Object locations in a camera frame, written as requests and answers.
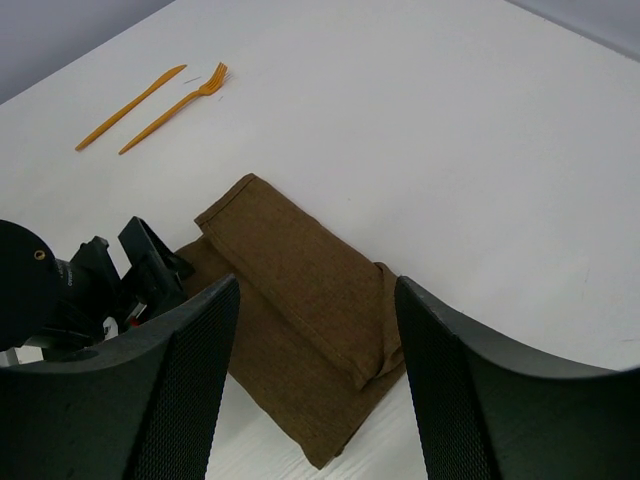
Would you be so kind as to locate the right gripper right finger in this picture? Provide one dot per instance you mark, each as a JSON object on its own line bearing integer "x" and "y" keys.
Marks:
{"x": 490, "y": 407}

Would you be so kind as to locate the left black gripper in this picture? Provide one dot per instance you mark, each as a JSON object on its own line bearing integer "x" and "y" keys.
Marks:
{"x": 61, "y": 306}

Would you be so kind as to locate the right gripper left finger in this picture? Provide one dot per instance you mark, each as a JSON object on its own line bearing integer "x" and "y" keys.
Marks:
{"x": 143, "y": 405}

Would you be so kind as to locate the brown cloth napkin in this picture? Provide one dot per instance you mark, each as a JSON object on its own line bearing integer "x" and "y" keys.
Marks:
{"x": 316, "y": 345}

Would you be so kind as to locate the orange plastic knife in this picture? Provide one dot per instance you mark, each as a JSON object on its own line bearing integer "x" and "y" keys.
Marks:
{"x": 117, "y": 116}

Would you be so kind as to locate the orange plastic fork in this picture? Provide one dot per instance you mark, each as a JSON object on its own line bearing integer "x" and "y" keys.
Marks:
{"x": 210, "y": 87}

